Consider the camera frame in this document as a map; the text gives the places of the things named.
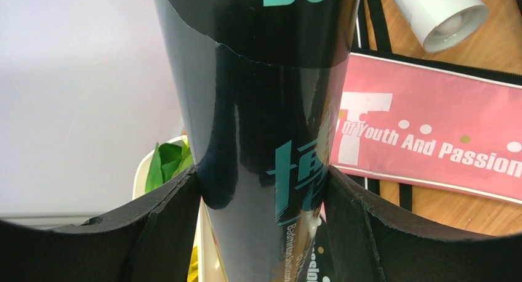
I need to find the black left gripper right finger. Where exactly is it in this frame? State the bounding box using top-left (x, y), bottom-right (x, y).
top-left (324, 166), bottom-right (521, 281)

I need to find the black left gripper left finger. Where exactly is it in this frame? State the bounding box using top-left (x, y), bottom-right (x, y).
top-left (1, 167), bottom-right (200, 281)

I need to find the black shuttlecock tube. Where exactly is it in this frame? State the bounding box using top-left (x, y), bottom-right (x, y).
top-left (155, 0), bottom-right (359, 281)

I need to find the white shuttlecock tube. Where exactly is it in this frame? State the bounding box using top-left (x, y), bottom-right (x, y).
top-left (393, 0), bottom-right (489, 53)

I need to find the yellow napa cabbage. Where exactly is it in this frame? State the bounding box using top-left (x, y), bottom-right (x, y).
top-left (187, 246), bottom-right (199, 282)

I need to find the green leafy vegetable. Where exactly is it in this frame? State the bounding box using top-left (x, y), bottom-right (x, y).
top-left (145, 137), bottom-right (193, 193)

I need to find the pink racket cover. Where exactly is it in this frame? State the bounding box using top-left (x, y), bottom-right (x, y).
top-left (331, 53), bottom-right (521, 204)

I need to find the black racket cover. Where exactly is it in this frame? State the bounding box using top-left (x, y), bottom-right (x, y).
top-left (302, 0), bottom-right (522, 282)

